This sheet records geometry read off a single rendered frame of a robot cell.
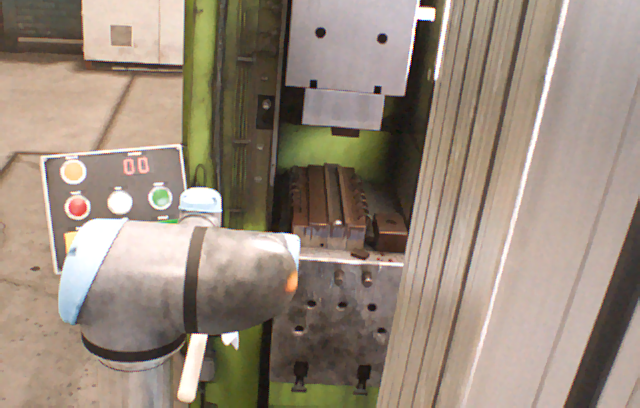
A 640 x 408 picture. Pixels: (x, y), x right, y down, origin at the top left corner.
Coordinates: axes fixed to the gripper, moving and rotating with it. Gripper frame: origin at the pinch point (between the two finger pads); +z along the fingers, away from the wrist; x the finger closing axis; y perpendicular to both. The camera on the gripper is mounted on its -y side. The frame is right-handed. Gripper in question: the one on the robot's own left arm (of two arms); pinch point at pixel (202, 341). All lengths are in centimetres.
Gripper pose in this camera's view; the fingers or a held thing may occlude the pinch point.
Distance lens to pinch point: 134.6
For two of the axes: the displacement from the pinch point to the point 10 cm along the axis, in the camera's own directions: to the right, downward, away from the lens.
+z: -1.0, 9.0, 4.3
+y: -1.1, 4.1, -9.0
